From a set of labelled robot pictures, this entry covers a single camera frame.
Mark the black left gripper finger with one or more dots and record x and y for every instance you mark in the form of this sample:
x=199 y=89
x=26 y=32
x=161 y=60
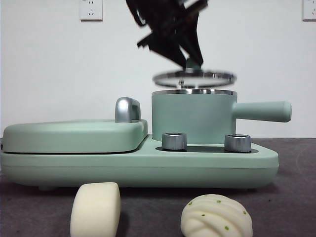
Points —
x=195 y=39
x=170 y=47

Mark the glass pot lid green knob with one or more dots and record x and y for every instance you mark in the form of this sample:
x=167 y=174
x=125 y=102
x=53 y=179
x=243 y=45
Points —
x=195 y=77

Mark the twisted white bun green specks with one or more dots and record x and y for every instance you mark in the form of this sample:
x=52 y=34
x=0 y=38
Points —
x=217 y=217

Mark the plain white steamed bun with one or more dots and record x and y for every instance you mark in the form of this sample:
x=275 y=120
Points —
x=95 y=212

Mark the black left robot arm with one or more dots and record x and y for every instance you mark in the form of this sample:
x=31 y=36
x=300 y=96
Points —
x=163 y=12

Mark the silver control knob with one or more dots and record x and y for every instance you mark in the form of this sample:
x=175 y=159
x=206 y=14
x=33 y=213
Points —
x=237 y=143
x=174 y=142

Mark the mint green breakfast machine base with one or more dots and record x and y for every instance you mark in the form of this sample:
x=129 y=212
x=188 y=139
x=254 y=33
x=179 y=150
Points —
x=148 y=170

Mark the white wall socket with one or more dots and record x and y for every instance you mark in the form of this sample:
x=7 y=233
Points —
x=309 y=10
x=90 y=11

